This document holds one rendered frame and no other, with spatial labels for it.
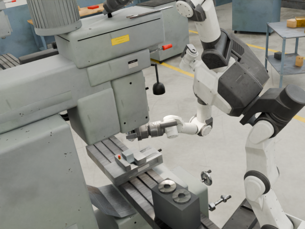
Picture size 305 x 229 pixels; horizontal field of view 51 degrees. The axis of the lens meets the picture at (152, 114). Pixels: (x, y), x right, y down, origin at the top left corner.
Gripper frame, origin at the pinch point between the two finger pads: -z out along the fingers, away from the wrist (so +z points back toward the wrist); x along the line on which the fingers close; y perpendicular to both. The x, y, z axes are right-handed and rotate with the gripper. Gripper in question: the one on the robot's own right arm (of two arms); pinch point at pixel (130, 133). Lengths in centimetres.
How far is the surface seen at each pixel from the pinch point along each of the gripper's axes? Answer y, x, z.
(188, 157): 124, -130, 56
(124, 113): -20.0, 11.7, -1.2
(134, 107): -21.1, 9.1, 4.4
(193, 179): 53, -13, 36
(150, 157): 26.0, -9.5, 8.8
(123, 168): 25.8, -3.6, -8.7
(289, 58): 96, -287, 257
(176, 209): 16, 48, 15
